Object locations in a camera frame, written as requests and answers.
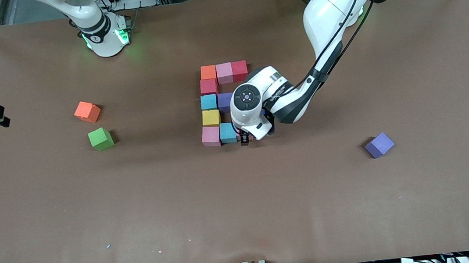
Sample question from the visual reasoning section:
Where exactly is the red foam cube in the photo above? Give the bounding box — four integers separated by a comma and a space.
199, 78, 219, 96
231, 60, 250, 82

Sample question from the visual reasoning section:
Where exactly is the yellow foam cube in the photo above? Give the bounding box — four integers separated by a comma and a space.
201, 109, 222, 129

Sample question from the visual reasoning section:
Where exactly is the blue foam cube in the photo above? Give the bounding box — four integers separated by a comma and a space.
200, 93, 218, 111
219, 121, 239, 144

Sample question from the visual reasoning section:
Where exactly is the pink foam cube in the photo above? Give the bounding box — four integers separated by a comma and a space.
236, 130, 255, 144
215, 62, 235, 85
200, 125, 222, 149

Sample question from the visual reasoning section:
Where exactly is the paper table cover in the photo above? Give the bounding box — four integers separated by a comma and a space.
0, 0, 469, 263

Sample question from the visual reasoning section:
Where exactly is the orange foam cube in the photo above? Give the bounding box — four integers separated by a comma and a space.
200, 64, 218, 81
72, 99, 103, 125

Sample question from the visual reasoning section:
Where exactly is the purple foam cube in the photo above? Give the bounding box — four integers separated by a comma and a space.
363, 131, 397, 160
217, 92, 235, 113

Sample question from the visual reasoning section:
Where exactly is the green foam cube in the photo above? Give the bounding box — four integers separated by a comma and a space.
87, 126, 115, 153

